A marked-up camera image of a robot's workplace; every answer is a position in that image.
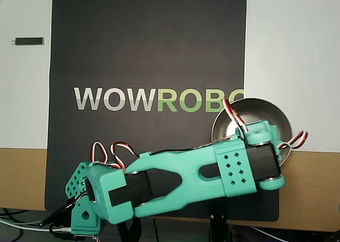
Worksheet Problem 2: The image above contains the teal robot base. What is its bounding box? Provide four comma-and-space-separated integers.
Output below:
63, 162, 107, 239

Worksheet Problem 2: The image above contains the thick black cable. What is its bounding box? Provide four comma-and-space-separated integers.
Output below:
0, 208, 30, 219

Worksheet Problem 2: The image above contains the elbow servo cable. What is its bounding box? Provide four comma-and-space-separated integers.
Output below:
91, 141, 140, 171

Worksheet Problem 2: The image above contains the white paper sheet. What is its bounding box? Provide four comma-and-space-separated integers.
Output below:
0, 0, 340, 154

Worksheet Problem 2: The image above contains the black power plug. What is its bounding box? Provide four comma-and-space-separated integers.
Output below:
39, 201, 78, 227

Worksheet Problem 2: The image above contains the thin black hanging cable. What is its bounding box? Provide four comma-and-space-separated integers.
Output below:
151, 218, 162, 242

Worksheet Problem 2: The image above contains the metal bowl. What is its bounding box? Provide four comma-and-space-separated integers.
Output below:
211, 97, 293, 168

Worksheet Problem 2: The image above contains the black WOWROBO mat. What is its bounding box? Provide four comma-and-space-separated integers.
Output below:
44, 0, 280, 223

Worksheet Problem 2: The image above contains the black USB stick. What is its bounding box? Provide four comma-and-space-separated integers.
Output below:
11, 37, 45, 46

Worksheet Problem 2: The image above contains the white power cable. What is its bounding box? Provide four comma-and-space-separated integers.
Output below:
0, 217, 73, 232

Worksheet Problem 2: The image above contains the black table clamp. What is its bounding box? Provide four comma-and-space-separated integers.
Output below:
116, 216, 143, 242

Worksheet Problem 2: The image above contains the gripper servo cable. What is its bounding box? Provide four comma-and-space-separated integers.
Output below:
277, 131, 309, 150

